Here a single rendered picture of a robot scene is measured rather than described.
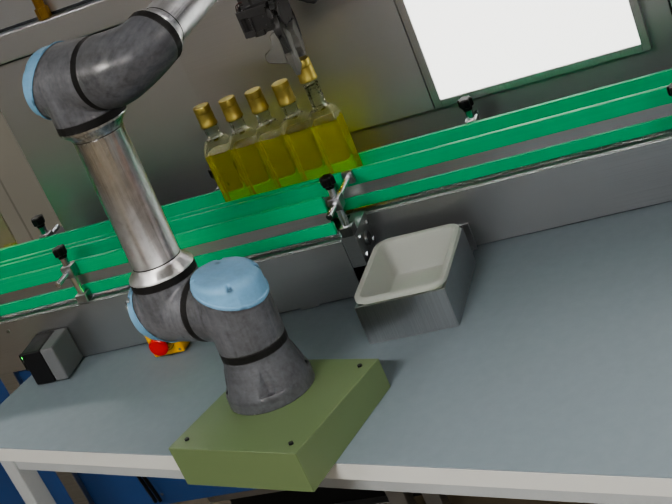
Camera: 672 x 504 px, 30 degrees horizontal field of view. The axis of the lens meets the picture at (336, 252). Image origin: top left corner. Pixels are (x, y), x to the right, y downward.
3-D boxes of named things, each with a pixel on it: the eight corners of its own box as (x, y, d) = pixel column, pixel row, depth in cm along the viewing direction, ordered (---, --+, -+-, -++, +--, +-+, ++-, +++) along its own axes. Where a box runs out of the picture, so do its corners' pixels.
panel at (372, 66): (652, 43, 235) (601, -131, 221) (651, 49, 232) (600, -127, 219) (232, 160, 268) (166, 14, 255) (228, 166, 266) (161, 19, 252)
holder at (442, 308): (479, 247, 241) (466, 213, 238) (459, 325, 218) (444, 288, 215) (397, 266, 247) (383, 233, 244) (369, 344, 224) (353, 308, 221)
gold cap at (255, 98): (270, 104, 245) (262, 84, 243) (267, 111, 242) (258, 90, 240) (254, 109, 246) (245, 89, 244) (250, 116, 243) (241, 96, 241)
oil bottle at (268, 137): (322, 204, 255) (282, 111, 246) (315, 217, 250) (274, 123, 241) (297, 211, 257) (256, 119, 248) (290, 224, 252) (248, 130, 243)
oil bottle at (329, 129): (375, 191, 250) (335, 96, 242) (370, 204, 246) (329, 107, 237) (349, 198, 252) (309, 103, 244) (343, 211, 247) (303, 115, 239)
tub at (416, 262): (476, 259, 236) (461, 220, 233) (459, 324, 218) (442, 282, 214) (391, 278, 243) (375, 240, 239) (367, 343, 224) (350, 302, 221)
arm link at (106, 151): (203, 357, 206) (62, 50, 185) (141, 355, 215) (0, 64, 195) (245, 317, 214) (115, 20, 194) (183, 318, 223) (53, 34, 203)
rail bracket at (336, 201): (368, 205, 244) (345, 149, 239) (350, 248, 230) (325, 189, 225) (354, 208, 245) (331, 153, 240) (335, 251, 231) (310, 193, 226)
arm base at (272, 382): (280, 417, 200) (258, 365, 196) (212, 413, 209) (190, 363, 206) (331, 365, 210) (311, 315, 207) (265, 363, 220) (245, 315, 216)
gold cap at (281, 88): (298, 96, 242) (289, 76, 241) (293, 103, 239) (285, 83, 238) (281, 101, 244) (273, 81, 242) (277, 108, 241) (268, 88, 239)
